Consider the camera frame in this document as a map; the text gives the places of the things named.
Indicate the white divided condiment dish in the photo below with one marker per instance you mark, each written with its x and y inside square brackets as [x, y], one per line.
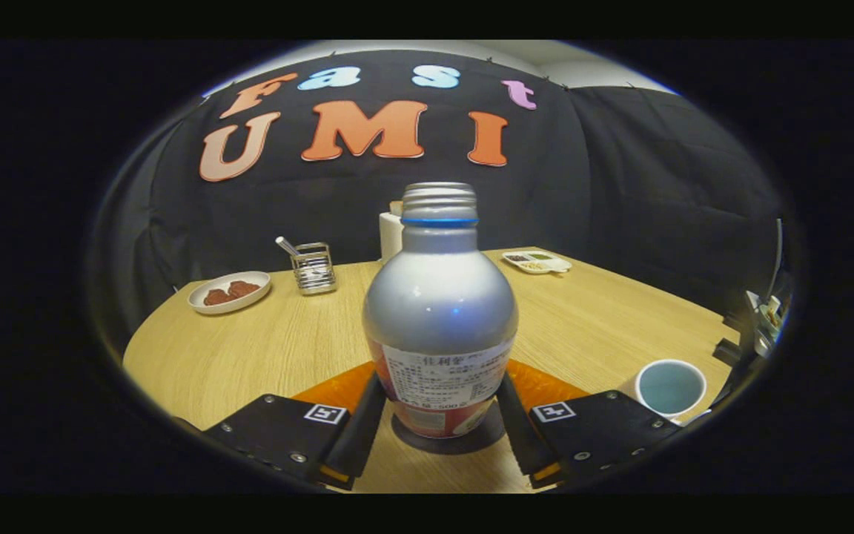
[538, 262]

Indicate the white cup with blue inside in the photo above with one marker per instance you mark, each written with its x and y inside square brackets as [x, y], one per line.
[670, 387]

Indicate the red-brown food piece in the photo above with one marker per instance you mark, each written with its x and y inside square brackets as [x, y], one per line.
[243, 288]
[216, 298]

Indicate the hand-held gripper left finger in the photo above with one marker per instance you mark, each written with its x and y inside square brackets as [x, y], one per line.
[364, 437]

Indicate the brown toast slice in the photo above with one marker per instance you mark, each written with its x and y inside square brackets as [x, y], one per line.
[396, 208]

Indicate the silver bottle with red label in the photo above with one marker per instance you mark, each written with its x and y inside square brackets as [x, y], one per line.
[438, 311]

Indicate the wooden table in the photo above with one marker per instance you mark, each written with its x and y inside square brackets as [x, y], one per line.
[249, 356]

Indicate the black backdrop cloth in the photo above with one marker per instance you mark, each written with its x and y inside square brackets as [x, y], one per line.
[657, 185]

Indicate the dark brown round coaster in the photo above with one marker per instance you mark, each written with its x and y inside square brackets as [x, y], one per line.
[442, 446]

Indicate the black table clamp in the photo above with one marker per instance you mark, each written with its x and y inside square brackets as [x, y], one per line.
[727, 352]
[732, 320]

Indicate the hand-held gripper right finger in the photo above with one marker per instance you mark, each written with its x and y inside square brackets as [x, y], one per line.
[520, 437]

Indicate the white toaster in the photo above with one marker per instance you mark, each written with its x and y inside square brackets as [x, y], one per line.
[390, 237]

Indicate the white round plate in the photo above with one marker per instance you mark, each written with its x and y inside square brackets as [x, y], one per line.
[208, 306]

